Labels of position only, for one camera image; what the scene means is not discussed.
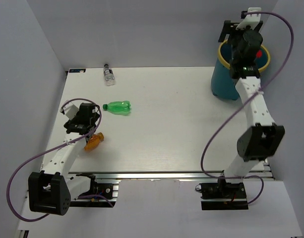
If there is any red label water bottle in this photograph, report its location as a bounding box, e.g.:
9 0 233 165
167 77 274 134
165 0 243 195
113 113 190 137
256 50 263 58

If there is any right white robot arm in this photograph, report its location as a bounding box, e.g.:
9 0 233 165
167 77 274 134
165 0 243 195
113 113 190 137
217 20 285 198

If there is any clear bottle with black label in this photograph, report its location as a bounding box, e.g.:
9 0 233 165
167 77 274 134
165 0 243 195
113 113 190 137
103 64 115 86

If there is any teal bin with yellow rim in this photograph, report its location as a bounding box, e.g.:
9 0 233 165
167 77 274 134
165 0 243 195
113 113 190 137
211 40 271 100

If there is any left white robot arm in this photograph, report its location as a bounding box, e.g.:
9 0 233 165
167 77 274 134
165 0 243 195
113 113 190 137
28 103 100 215

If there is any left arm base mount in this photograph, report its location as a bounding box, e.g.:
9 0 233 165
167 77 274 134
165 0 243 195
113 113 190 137
70 173 117 208

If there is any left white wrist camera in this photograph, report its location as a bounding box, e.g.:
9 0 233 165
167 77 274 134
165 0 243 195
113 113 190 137
60 102 79 120

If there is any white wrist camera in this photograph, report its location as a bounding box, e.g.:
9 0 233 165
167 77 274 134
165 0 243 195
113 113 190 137
236 7 262 30
60 102 79 120

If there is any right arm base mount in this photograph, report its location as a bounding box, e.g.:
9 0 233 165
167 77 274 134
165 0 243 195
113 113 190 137
195 178 248 211

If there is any blue label sticker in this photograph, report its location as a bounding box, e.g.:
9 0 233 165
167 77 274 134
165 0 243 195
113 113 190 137
68 68 86 73

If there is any green plastic bottle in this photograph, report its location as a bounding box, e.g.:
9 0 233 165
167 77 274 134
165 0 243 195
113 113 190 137
103 101 131 116

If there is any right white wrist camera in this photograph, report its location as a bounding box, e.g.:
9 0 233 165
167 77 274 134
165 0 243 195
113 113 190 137
236 7 262 30

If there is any orange juice bottle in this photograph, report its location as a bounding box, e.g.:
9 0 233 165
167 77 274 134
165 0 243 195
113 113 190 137
84 132 104 152

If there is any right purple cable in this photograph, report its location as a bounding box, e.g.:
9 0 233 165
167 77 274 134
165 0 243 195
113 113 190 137
200 11 295 204

